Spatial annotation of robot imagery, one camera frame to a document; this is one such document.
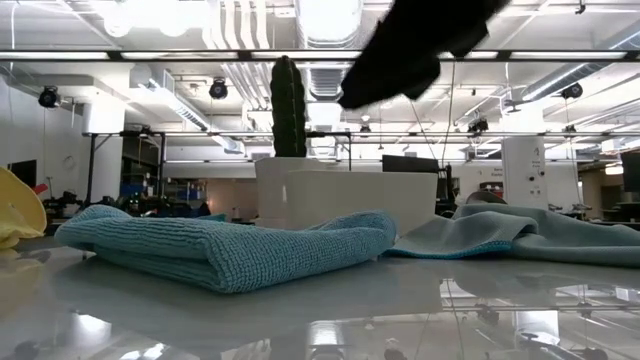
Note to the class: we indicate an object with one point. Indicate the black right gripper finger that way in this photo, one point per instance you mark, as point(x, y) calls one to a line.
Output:
point(380, 75)
point(422, 82)

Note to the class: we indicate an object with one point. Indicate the pale teal microfiber towel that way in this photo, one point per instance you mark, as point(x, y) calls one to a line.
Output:
point(550, 235)

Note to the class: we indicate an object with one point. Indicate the bright blue microfiber towel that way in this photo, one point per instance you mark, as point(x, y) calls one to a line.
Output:
point(225, 250)

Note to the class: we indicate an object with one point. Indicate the yellow microfiber towel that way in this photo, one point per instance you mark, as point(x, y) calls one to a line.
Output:
point(20, 210)

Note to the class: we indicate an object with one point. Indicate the green cactus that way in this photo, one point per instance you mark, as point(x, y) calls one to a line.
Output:
point(288, 110)

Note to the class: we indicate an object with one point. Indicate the white plastic bin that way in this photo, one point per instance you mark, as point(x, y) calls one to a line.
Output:
point(360, 195)

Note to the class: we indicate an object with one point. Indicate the white round column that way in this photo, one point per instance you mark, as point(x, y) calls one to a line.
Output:
point(524, 170)

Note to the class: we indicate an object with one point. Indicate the black ceiling spotlight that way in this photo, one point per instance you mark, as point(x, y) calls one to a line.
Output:
point(571, 91)
point(49, 97)
point(218, 90)

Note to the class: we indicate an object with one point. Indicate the white hexagonal plant pot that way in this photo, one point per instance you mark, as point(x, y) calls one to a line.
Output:
point(270, 190)

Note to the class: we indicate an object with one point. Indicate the small red object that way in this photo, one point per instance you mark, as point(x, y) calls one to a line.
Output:
point(41, 189)

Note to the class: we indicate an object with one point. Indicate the silver ceiling duct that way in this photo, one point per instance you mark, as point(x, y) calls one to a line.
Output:
point(325, 75)

